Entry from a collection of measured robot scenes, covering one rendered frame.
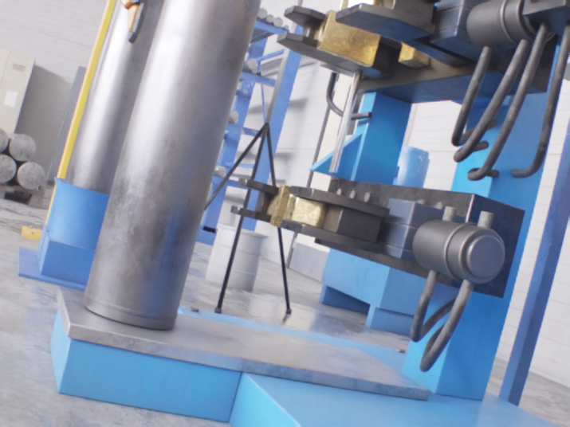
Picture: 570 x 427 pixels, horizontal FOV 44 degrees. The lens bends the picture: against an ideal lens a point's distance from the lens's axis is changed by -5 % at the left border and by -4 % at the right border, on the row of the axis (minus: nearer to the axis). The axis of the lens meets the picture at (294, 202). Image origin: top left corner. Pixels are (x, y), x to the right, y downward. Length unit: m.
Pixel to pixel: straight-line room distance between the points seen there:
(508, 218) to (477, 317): 0.39
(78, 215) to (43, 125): 9.42
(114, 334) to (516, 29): 0.98
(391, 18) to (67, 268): 1.75
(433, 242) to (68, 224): 1.75
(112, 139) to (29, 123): 9.40
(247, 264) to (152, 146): 2.66
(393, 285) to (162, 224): 2.55
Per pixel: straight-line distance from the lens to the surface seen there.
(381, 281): 4.01
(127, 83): 2.89
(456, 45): 1.62
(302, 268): 6.75
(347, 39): 1.95
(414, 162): 4.50
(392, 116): 2.18
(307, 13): 1.95
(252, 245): 4.19
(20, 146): 6.24
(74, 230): 2.87
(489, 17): 1.51
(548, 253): 2.43
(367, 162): 2.14
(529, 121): 1.98
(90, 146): 2.89
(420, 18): 1.59
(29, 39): 12.37
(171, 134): 1.58
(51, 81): 12.30
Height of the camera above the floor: 0.46
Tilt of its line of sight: 1 degrees up
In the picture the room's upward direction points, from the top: 15 degrees clockwise
